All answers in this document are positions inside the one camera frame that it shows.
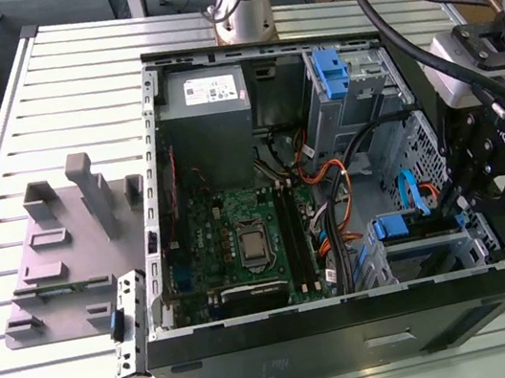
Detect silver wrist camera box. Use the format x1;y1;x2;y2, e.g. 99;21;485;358
415;26;501;115

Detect silver disk bay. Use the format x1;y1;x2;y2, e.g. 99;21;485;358
364;194;505;289

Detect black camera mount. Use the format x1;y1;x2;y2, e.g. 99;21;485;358
448;14;505;78

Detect grey power supply unit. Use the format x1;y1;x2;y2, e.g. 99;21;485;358
149;60;267;203

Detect black RAM slot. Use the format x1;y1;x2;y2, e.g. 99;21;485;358
269;177;311;299
281;174;324;297

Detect black cable bundle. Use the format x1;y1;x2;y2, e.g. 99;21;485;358
307;108;443;295

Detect green RAM stick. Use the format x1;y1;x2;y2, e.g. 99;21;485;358
14;273;116;303

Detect black graphics card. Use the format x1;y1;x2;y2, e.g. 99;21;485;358
205;275;298;324

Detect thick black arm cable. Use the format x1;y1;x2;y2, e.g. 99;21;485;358
354;0;505;140

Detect grey parts rack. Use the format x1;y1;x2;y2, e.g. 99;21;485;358
0;143;169;352

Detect orange wire with black plug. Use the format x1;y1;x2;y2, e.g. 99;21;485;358
416;180;444;213

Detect green motherboard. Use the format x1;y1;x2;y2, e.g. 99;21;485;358
153;173;339;330

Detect silver CPU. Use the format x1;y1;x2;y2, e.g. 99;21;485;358
239;229;269;263

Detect blue data wire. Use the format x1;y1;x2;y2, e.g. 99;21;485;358
396;167;431;222

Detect silver drive cage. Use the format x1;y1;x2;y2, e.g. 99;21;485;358
293;31;426;180

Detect black open PC case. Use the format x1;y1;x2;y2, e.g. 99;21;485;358
96;0;505;378

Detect CPU socket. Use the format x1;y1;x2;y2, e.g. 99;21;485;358
231;214;276;278

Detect orange wire bundle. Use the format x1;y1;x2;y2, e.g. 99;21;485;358
291;120;366;262

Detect blue drive latch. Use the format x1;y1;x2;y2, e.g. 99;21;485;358
310;44;355;103

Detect silver expansion slot bracket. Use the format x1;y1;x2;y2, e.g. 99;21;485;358
97;266;163;378

